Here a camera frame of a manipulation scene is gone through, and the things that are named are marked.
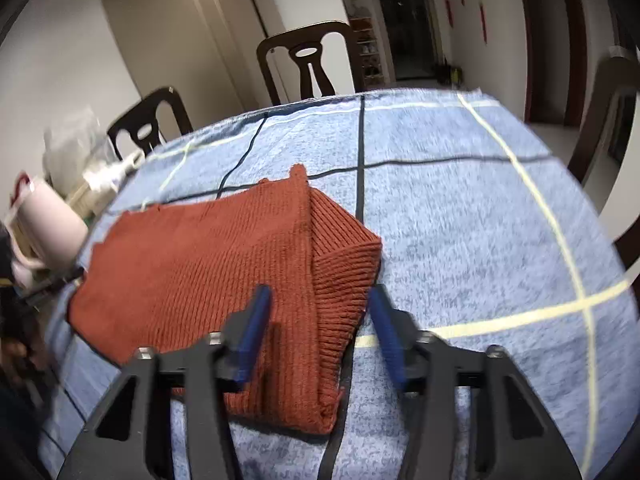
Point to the shoe shelf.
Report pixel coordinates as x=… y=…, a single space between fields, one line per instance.
x=367 y=45

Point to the dark glass door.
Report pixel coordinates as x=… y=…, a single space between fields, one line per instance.
x=410 y=20

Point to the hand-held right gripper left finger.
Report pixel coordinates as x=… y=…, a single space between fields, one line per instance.
x=252 y=335

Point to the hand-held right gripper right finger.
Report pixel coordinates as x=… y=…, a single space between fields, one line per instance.
x=387 y=335

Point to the blue checked tablecloth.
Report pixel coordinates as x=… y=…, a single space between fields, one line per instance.
x=450 y=220

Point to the brown wooden door frame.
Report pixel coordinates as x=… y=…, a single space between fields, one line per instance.
x=550 y=35

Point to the pink electric kettle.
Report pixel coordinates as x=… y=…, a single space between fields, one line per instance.
x=50 y=230

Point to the dark wooden chair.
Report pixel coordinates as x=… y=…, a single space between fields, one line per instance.
x=170 y=104
x=310 y=30
x=600 y=100

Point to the rust red knitted sweater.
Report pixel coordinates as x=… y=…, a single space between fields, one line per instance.
x=200 y=260

